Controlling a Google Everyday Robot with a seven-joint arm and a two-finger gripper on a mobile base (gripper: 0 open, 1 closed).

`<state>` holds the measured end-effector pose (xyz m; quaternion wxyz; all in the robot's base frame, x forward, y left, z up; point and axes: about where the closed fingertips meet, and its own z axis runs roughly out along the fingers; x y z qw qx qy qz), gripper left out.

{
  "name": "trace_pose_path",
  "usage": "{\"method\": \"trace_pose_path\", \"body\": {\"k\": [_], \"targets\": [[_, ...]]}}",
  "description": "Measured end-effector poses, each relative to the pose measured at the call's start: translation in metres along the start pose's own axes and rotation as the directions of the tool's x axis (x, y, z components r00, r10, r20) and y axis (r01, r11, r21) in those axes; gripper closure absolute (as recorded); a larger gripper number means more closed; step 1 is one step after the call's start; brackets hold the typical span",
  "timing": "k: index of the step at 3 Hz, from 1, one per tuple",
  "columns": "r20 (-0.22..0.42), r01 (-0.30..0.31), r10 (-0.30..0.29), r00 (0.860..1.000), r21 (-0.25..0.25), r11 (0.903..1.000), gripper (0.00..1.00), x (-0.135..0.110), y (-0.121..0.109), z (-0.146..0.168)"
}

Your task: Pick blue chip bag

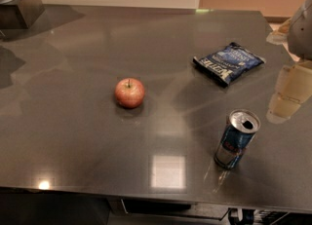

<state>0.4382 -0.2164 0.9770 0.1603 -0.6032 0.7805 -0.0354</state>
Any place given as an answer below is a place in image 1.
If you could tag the blue chip bag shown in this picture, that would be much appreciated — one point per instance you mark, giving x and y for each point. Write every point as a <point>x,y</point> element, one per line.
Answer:
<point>228,64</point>

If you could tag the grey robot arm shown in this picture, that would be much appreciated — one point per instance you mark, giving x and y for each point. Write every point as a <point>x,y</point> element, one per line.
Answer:
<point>300,31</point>

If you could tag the red apple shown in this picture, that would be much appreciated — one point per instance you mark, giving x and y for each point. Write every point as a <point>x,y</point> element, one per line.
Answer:
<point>129,93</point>

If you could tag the blue silver energy drink can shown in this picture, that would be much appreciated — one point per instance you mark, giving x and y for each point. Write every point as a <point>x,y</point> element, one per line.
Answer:
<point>240,129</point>

